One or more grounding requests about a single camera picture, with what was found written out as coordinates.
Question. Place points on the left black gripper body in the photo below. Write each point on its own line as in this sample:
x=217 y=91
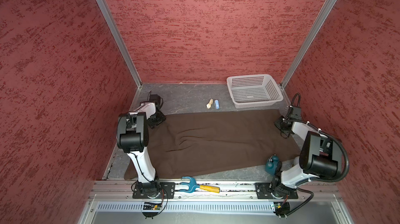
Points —
x=155 y=119

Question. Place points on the aluminium corner post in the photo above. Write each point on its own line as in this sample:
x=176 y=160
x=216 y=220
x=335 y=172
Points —
x=314 y=30
x=107 y=15

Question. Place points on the white slotted cable duct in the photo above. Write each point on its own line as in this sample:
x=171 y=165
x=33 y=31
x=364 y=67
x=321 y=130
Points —
x=253 y=208

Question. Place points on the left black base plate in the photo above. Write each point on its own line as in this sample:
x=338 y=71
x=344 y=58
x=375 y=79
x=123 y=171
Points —
x=154 y=190

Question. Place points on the blue yellow garden fork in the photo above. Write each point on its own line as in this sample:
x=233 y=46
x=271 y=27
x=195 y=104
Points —
x=192 y=185

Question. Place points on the right aluminium corner post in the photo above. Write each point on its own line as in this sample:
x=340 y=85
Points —
x=314 y=30

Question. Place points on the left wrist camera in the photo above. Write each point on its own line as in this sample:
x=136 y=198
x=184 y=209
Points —
x=157 y=100

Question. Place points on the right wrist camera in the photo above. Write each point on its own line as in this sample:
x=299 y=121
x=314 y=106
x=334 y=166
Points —
x=295 y=113

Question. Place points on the teal small bottle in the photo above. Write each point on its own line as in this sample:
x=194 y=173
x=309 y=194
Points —
x=273 y=165

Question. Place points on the white plastic basket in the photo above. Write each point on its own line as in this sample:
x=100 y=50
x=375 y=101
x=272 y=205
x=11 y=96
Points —
x=253 y=91

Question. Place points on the brown trousers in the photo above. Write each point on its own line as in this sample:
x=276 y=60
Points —
x=196 y=144

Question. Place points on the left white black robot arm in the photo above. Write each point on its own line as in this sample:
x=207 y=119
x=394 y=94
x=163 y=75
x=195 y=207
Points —
x=133 y=138

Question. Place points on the left aluminium corner post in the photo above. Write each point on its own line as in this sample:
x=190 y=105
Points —
x=107 y=15

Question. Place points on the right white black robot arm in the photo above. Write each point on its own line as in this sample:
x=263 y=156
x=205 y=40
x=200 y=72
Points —
x=322 y=158

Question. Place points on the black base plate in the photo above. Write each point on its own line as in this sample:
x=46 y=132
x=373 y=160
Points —
x=154 y=190
x=265 y=191

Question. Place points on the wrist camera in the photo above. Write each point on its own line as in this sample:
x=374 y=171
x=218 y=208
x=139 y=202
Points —
x=295 y=113
x=157 y=100

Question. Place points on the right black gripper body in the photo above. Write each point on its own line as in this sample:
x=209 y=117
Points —
x=280 y=123

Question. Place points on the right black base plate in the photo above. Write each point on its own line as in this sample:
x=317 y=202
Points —
x=265 y=191

